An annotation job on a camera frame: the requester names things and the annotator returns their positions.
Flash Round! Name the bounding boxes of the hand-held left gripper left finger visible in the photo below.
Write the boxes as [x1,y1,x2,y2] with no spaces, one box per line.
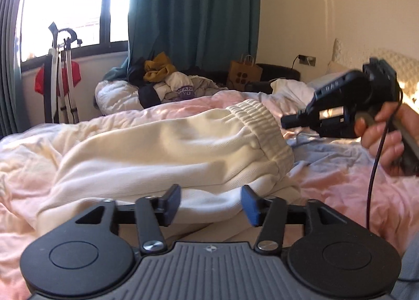
[75,184,182,255]

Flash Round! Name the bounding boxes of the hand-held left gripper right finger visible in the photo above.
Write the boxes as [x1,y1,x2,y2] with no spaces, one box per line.
[240,185,348,253]

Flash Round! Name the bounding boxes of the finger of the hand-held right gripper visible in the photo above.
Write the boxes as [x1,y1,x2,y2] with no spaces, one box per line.
[282,112,317,131]

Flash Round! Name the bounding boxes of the cream sweatpants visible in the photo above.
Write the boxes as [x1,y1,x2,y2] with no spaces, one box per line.
[36,99,302,232]

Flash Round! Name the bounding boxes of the pile of white clothes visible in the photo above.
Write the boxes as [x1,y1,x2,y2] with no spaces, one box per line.
[154,71,230,104]

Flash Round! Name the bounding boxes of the person's right hand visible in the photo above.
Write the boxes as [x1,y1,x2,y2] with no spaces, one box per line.
[355,102,419,177]

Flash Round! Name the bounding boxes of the white pillow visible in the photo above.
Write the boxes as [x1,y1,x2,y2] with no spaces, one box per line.
[306,61,349,91]

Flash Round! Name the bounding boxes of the white crumpled sheet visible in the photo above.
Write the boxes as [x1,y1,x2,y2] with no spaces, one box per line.
[271,78,317,106]

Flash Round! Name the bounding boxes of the black chair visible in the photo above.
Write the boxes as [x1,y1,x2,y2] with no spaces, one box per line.
[244,63,301,95]

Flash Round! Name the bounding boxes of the white quilted headboard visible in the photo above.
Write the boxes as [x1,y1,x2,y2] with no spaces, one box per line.
[332,37,419,106]

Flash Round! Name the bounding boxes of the pink and white duvet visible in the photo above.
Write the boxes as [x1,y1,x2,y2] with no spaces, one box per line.
[0,89,419,300]

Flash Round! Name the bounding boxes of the brown paper bag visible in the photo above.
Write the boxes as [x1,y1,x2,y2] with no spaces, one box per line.
[227,54,264,91]

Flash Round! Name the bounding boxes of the mustard yellow garment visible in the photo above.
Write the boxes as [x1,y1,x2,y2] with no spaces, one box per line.
[144,52,178,82]

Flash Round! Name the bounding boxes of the dark teal garment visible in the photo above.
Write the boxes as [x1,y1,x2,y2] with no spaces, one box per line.
[104,56,148,84]

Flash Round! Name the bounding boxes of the blue-grey curtain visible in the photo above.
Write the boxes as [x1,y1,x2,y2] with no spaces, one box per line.
[126,0,262,75]
[0,0,34,139]

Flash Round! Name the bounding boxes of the person's grey garment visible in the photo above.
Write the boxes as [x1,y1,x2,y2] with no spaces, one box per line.
[389,238,419,300]

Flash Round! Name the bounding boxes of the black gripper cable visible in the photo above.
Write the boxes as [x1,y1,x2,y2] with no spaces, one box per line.
[367,89,404,230]

